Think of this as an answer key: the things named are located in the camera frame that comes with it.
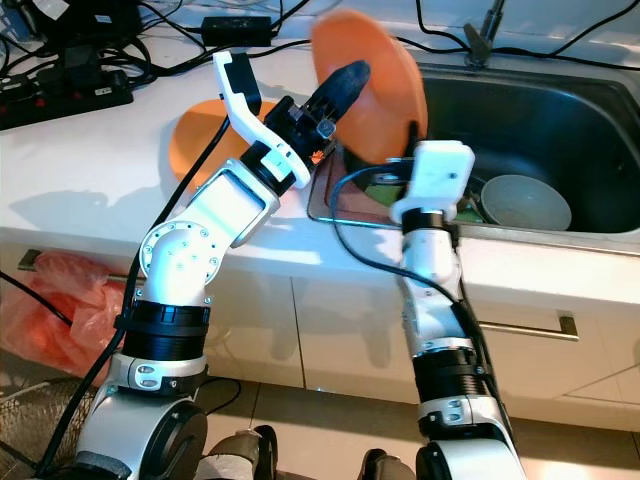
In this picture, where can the orange plastic bag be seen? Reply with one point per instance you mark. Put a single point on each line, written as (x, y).
(60, 325)

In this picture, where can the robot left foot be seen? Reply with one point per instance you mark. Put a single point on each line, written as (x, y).
(240, 455)

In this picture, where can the grey white bowl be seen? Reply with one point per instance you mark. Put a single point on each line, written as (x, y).
(525, 205)

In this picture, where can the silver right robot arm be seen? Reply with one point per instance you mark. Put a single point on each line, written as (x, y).
(430, 270)

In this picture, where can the black electronics box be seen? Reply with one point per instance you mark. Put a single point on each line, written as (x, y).
(80, 18)

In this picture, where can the orange plastic plate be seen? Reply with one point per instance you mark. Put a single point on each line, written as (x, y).
(195, 145)

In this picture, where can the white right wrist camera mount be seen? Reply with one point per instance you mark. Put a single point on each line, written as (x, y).
(440, 170)

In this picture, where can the black power adapter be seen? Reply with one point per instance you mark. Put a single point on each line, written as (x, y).
(237, 30)

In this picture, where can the orange plastic bowl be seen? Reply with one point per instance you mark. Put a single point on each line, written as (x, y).
(395, 85)

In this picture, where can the stainless steel sink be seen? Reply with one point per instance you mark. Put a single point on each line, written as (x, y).
(540, 120)

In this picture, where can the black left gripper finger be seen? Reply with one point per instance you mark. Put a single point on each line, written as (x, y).
(340, 88)

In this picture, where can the metal sink faucet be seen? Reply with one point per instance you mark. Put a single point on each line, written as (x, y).
(477, 43)

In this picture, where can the black power strip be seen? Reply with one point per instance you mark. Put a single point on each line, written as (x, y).
(70, 100)

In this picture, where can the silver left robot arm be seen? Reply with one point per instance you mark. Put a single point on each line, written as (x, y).
(190, 260)

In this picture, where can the white kitchen cabinet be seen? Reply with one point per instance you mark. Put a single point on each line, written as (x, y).
(340, 320)

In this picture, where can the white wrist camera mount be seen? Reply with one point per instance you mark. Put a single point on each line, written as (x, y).
(440, 170)
(235, 95)

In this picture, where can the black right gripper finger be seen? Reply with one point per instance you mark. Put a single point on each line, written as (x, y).
(416, 137)

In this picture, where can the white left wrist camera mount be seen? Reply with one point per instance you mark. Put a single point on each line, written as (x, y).
(235, 95)

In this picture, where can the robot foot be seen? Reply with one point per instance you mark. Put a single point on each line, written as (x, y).
(240, 455)
(388, 466)

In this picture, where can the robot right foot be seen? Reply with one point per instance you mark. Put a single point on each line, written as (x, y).
(388, 466)

